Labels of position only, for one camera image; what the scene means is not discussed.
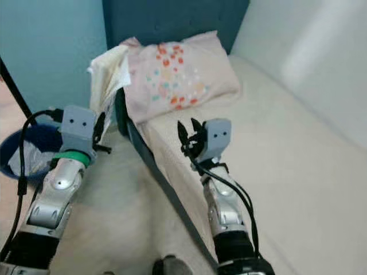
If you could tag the pink pillow with coloured dots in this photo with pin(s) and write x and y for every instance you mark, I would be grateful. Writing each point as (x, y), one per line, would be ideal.
(183, 74)

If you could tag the cream cloth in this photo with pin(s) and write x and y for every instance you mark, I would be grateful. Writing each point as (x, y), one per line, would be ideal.
(109, 71)

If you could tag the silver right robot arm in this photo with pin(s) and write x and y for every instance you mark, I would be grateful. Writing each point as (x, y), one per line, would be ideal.
(226, 212)

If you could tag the crumpled white paper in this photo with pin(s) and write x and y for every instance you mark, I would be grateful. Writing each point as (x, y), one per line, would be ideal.
(31, 163)

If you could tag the blue plastic waste bin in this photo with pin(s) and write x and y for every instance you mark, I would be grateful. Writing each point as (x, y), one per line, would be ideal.
(11, 143)

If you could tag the mattress with cream sheet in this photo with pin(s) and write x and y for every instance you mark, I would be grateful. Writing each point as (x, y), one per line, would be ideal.
(298, 172)

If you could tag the grey right robot leg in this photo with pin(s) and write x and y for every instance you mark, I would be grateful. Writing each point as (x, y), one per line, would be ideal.
(172, 266)

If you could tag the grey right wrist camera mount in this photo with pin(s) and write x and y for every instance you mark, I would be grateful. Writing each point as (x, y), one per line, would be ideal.
(219, 137)

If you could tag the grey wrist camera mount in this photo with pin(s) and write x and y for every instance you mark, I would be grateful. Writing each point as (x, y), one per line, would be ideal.
(77, 129)
(219, 137)

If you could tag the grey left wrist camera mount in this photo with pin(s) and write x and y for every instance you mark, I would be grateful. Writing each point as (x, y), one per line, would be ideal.
(77, 129)

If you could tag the black door frame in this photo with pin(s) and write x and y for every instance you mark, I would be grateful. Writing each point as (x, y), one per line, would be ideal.
(17, 91)

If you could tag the teal upholstered bed frame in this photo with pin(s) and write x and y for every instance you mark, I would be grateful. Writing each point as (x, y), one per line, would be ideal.
(172, 20)

